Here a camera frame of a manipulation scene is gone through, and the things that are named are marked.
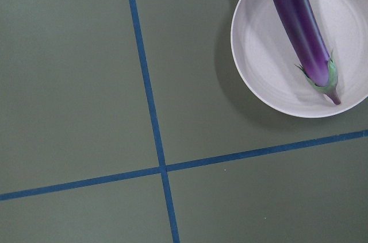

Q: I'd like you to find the pink plate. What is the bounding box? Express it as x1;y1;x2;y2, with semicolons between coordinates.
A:
231;0;367;118

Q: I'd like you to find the purple eggplant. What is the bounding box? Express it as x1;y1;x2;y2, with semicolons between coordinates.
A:
273;0;341;105

